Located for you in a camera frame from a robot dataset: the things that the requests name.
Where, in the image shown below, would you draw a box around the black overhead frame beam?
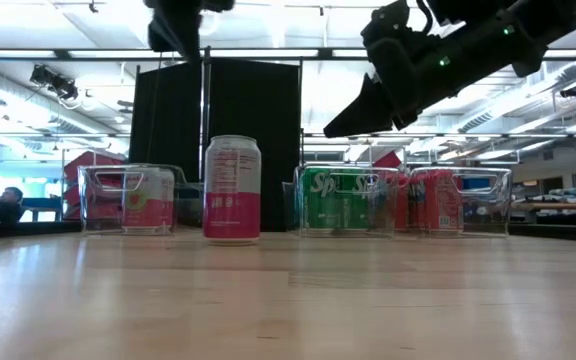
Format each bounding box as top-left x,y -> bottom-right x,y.
0,47 -> 576,62

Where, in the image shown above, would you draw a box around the black aluminium table frame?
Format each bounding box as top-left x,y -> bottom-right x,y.
0,219 -> 576,244

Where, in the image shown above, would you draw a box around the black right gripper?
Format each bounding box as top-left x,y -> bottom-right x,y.
323,0 -> 474,139

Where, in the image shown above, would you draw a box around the black fabric divider screen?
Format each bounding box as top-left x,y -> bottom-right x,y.
128,57 -> 303,232

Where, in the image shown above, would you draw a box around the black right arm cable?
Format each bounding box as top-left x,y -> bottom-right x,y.
414,0 -> 437,36

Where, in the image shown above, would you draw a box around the wooden workbench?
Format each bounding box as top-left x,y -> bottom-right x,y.
512,199 -> 576,226

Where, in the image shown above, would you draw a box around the clear plastic bin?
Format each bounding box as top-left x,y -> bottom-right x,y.
406,166 -> 514,238
293,164 -> 402,238
77,163 -> 189,236

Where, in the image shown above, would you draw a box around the blue storage bins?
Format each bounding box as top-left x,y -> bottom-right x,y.
462,175 -> 492,192

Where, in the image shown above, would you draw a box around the black ceiling camera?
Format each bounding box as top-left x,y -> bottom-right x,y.
29,63 -> 80,104

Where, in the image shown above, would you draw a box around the red soda can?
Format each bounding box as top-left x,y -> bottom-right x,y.
420,169 -> 464,234
395,172 -> 411,232
407,172 -> 427,232

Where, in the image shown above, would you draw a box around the red storage box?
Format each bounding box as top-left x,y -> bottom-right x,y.
373,149 -> 404,170

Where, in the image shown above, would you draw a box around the white air vent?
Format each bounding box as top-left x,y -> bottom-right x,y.
525,62 -> 549,87

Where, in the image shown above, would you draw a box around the black ceiling rail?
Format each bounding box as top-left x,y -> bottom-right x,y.
302,130 -> 576,140

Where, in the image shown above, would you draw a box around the white hanging ring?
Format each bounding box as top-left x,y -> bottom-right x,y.
200,9 -> 225,37

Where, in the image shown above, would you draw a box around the red stacked storage boxes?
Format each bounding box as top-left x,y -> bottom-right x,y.
62,151 -> 127,222

